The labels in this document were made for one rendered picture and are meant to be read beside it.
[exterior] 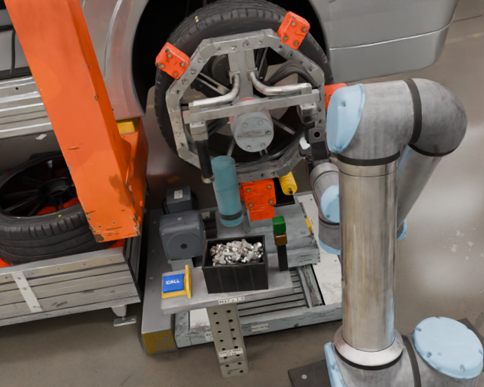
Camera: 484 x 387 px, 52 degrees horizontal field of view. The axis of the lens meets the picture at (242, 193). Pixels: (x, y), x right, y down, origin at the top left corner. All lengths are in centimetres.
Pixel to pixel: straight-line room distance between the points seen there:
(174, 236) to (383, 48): 115
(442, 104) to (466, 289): 146
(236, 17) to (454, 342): 115
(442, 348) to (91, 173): 115
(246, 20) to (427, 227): 139
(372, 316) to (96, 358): 138
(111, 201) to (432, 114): 116
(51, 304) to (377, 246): 154
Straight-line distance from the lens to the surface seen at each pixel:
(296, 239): 215
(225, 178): 172
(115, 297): 216
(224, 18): 173
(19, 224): 218
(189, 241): 204
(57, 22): 153
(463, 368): 121
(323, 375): 160
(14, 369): 234
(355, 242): 99
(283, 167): 187
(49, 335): 239
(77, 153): 167
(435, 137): 95
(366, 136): 89
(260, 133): 163
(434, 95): 92
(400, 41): 223
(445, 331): 125
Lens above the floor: 161
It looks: 34 degrees down
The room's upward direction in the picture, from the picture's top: 9 degrees counter-clockwise
